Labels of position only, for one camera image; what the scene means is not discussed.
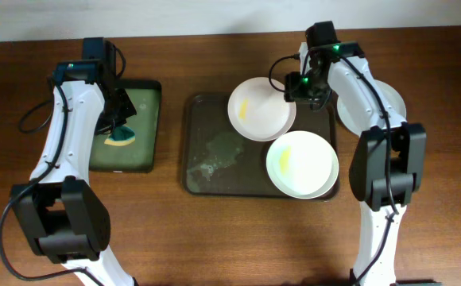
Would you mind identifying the yellow and green sponge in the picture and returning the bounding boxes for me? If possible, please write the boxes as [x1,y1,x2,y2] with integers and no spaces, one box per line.
[104,126,136,147]

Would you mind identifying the grey-white plate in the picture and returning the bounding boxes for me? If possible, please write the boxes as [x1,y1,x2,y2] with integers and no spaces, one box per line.
[337,79,407,137]

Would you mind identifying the pinkish white plate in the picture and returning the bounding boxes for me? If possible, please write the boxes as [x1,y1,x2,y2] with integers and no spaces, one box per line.
[227,77,296,141]

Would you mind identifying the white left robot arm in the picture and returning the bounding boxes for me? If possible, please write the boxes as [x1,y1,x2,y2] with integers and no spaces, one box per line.
[5,59,137,285]

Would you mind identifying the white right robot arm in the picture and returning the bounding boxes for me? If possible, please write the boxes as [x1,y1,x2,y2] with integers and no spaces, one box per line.
[285,40,427,285]

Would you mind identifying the black tray with soapy water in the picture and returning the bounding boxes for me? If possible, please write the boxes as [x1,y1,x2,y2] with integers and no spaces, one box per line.
[89,79,161,172]

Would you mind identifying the dark brown serving tray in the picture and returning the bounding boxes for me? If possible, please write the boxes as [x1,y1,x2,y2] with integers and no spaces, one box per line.
[181,94,339,201]

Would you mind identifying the white plate with yellow stain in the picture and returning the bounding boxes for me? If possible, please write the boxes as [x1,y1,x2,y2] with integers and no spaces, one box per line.
[265,130,339,199]

